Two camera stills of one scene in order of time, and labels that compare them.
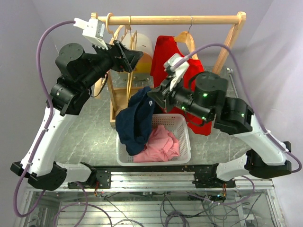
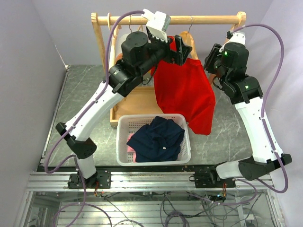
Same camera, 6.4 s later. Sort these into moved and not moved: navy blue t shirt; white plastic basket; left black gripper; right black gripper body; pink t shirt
Moved: pink t shirt; right black gripper body; left black gripper; navy blue t shirt
Not moved: white plastic basket
